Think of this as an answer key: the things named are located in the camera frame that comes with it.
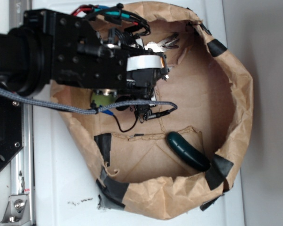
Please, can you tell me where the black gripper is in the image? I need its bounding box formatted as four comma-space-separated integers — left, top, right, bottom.
23, 8, 158, 99

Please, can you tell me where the silver key bunch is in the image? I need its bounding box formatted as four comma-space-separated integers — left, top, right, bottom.
144, 32, 180, 81

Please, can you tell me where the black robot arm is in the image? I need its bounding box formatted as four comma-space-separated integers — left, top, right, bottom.
0, 5, 168, 99

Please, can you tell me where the green plush toy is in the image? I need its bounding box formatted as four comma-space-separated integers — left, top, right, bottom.
90, 92, 117, 108

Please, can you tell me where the brown paper bag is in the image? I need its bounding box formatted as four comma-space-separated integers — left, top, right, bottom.
61, 1, 253, 220

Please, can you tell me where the dark green toy cucumber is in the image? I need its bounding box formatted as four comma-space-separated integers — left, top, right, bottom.
166, 131, 210, 172

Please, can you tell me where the coloured wire bundle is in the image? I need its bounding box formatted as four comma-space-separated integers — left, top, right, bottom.
73, 2, 151, 36

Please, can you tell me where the grey braided cable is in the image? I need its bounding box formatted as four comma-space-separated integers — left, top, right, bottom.
0, 84, 178, 115

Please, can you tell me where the thin black cable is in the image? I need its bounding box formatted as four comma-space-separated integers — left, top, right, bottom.
110, 105, 178, 132

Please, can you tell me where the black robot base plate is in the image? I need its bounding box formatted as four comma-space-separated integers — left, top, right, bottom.
0, 97, 23, 172

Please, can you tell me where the aluminium rail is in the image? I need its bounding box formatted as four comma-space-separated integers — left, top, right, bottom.
8, 0, 36, 226

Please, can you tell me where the metal corner bracket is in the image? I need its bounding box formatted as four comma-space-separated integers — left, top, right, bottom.
0, 194, 30, 226

